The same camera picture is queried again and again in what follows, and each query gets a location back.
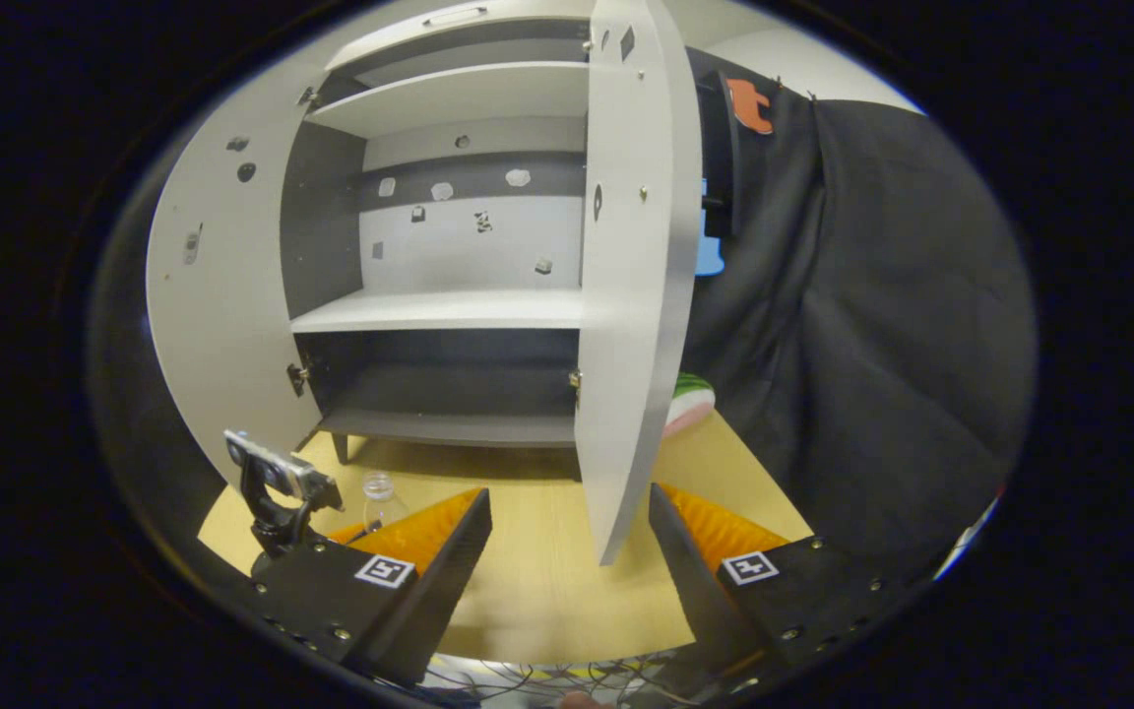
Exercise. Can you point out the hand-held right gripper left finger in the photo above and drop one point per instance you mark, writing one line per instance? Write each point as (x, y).
(439, 591)

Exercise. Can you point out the white door with headphone sticker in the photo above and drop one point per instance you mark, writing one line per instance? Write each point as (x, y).
(631, 325)

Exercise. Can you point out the watermelon slice toy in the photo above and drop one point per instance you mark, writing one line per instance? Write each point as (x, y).
(693, 404)

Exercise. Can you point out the white grey cabinet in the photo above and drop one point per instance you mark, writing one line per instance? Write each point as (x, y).
(449, 261)

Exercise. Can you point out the white door with camera sticker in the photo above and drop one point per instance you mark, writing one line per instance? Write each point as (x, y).
(222, 325)

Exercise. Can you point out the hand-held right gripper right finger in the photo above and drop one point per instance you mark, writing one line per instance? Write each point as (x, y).
(690, 591)

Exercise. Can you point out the clear plastic bottle green label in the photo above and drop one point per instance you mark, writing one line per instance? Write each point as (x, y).
(382, 502)

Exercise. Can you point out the white cabinet shelf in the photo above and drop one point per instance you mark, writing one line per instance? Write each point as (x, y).
(449, 310)
(469, 94)

